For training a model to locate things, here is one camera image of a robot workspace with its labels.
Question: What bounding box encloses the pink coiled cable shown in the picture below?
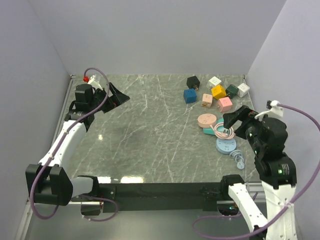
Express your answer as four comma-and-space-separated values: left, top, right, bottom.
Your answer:
209, 122, 236, 140

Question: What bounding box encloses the beige pink cube plug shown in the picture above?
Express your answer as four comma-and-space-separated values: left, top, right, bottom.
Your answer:
201, 93, 213, 108

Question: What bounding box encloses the white cube plug right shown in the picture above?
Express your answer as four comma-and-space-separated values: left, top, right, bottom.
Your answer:
237, 83, 250, 98

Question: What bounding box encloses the teal triangular power strip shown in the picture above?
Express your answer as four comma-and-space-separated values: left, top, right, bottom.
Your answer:
202, 118, 225, 136

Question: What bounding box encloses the light blue round socket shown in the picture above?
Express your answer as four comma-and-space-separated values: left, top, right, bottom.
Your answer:
215, 138, 237, 155

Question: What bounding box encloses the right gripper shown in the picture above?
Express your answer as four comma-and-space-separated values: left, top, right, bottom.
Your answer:
223, 103, 264, 154

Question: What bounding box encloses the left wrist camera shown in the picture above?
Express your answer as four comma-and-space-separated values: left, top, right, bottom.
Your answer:
83, 74, 104, 90

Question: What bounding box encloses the black base bar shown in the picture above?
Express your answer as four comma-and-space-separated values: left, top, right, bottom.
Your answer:
97, 182, 229, 211

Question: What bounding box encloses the yellow cube plug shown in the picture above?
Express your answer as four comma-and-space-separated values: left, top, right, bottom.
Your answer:
211, 84, 227, 100

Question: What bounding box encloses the dark green cube plug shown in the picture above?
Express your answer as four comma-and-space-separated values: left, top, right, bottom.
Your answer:
225, 84, 239, 99

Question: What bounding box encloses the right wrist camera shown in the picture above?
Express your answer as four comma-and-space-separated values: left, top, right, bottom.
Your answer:
254, 100, 284, 121

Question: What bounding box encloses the white cube plug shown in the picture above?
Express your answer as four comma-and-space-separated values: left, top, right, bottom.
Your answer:
237, 83, 250, 98
206, 76, 222, 89

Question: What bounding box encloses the pink round socket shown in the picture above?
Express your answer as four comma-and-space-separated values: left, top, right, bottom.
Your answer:
197, 113, 217, 128

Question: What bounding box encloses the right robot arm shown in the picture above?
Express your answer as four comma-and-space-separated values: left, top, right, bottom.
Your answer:
219, 100, 298, 240

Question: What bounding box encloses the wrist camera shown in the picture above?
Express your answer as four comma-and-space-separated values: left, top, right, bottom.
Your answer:
254, 100, 284, 121
83, 74, 104, 90

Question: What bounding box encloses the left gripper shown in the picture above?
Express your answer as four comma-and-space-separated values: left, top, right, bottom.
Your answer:
89, 82, 130, 114

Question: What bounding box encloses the blue cube plug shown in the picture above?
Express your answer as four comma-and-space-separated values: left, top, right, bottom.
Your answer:
183, 88, 197, 104

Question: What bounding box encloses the light blue coiled cable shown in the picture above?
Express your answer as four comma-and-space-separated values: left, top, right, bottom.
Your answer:
229, 149, 246, 171

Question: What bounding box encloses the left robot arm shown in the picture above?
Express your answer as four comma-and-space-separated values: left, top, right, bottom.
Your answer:
25, 83, 130, 206

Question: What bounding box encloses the white cube plug left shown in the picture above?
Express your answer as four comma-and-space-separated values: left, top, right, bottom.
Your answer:
206, 76, 222, 89

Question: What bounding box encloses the black cube plug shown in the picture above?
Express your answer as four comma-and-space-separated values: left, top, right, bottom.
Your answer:
186, 76, 200, 90

